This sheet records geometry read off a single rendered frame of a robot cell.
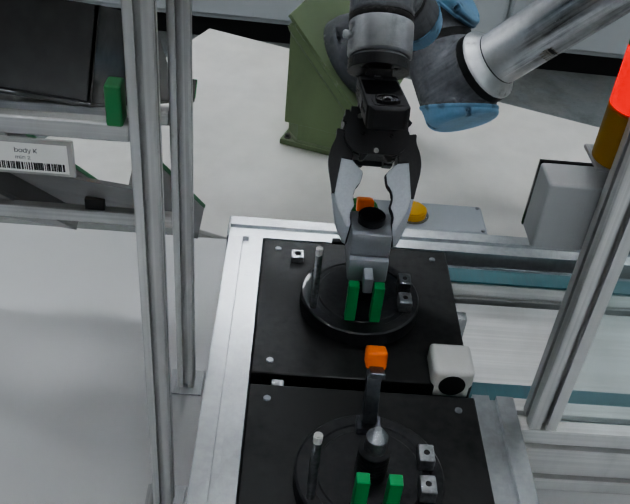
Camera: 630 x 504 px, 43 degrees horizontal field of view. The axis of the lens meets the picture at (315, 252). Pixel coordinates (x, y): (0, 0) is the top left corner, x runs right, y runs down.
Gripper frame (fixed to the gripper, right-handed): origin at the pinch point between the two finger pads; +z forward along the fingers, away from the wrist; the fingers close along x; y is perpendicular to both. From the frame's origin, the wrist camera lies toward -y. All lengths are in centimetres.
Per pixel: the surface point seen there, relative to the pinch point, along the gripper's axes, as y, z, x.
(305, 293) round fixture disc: 6.2, 7.0, 6.4
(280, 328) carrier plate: 4.4, 11.2, 9.1
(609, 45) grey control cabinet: 281, -129, -142
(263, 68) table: 81, -42, 16
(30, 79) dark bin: -27.6, -6.6, 29.2
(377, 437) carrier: -16.5, 19.7, 0.2
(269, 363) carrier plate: 0.3, 14.9, 10.0
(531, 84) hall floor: 281, -107, -105
